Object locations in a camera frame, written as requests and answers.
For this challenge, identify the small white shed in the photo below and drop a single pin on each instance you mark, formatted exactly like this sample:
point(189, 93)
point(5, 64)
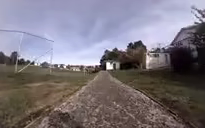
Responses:
point(112, 65)

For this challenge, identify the group of dark trees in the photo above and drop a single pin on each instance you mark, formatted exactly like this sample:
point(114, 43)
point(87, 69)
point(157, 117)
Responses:
point(130, 55)

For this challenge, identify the distant row of houses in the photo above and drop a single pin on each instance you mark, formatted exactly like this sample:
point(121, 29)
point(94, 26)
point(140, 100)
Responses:
point(70, 67)

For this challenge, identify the grey gravel path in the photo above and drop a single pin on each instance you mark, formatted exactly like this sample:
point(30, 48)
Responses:
point(105, 100)

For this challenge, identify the grass strip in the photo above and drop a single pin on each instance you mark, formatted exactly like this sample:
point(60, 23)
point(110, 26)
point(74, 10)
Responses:
point(176, 86)

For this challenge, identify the dark bush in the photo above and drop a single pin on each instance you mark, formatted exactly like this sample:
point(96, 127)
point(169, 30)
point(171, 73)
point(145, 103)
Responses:
point(181, 59)

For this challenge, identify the grass field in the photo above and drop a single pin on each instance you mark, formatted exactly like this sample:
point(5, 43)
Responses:
point(26, 90)

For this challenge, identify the grey-roofed house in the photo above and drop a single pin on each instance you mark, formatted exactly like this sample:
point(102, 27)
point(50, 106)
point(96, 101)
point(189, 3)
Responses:
point(186, 38)

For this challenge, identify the distant row of trees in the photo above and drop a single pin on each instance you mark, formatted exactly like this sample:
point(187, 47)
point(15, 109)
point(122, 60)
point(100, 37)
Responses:
point(5, 58)

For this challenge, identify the white goal frame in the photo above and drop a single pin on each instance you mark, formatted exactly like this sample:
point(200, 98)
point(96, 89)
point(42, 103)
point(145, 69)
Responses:
point(22, 50)

